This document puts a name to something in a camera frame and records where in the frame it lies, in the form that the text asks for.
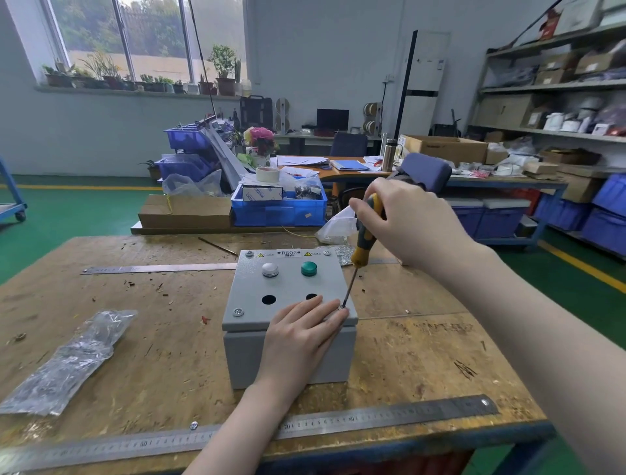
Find person's right hand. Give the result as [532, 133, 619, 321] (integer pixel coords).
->
[348, 177, 486, 269]

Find person's left hand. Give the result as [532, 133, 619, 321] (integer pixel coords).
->
[254, 295, 350, 392]

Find yellow black handled screwdriver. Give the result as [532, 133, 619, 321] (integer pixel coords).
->
[341, 193, 386, 310]

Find grey metal control box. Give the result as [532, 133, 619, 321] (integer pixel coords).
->
[222, 249, 359, 390]

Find person's left forearm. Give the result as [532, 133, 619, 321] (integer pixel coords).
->
[182, 382, 295, 475]

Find person's right forearm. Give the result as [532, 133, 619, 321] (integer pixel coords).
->
[430, 245, 626, 475]

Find white plastic bag of screws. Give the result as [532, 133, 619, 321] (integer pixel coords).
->
[315, 206, 360, 245]

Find orange wooden desk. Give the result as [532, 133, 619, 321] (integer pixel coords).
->
[274, 156, 394, 197]

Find dark office chair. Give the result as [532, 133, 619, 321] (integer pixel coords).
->
[330, 132, 369, 158]

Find white paper sheets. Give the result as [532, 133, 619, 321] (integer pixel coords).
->
[275, 155, 330, 168]

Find blue grey chair back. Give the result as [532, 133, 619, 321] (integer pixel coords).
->
[391, 153, 453, 193]

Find blue plastic crate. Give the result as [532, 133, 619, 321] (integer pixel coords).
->
[230, 177, 328, 227]

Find black monitor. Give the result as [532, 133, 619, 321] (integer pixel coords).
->
[316, 109, 350, 134]

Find white printed carton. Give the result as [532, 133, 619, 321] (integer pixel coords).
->
[242, 184, 284, 202]

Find open brown cardboard box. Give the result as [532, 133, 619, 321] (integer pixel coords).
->
[399, 134, 489, 167]

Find blue lidded storage bin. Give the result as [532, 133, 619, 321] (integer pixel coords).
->
[447, 198, 486, 239]
[477, 198, 532, 240]

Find long steel ruler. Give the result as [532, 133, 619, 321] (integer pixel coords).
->
[0, 394, 500, 475]

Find pink flower bouquet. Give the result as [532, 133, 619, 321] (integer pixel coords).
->
[243, 126, 280, 158]

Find thin metal rod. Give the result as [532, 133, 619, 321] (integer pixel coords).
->
[198, 237, 239, 256]

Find white standing air conditioner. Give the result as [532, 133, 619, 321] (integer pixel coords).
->
[393, 30, 452, 141]

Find black tool case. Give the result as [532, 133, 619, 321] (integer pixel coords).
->
[239, 95, 274, 131]

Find blue framed work table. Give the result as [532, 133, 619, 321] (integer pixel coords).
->
[446, 174, 569, 251]

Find crumpled clear plastic bag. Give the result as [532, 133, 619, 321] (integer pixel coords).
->
[162, 169, 227, 198]

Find thin metal strip ruler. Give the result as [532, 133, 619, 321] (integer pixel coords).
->
[81, 263, 238, 275]

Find flat brown cardboard box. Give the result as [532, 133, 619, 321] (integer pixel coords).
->
[138, 194, 233, 230]

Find large brown cardboard box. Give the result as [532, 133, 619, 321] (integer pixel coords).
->
[472, 93, 535, 129]

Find stack of blue parts bins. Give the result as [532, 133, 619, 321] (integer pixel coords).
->
[155, 122, 234, 182]

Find blue storage crates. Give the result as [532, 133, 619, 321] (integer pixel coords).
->
[532, 173, 626, 258]

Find grey metal shelving unit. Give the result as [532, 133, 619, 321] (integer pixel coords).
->
[466, 20, 626, 182]

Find row of potted plants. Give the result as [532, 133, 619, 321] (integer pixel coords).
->
[41, 44, 245, 97]

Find clear plastic bag of parts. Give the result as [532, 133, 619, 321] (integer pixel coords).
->
[0, 309, 139, 417]

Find blue wheeled cart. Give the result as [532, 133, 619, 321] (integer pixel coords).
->
[0, 157, 28, 225]

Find wooden cable spool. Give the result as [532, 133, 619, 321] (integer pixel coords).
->
[274, 98, 291, 135]
[362, 102, 383, 136]

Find window with metal frame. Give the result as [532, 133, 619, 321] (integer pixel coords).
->
[41, 0, 248, 84]

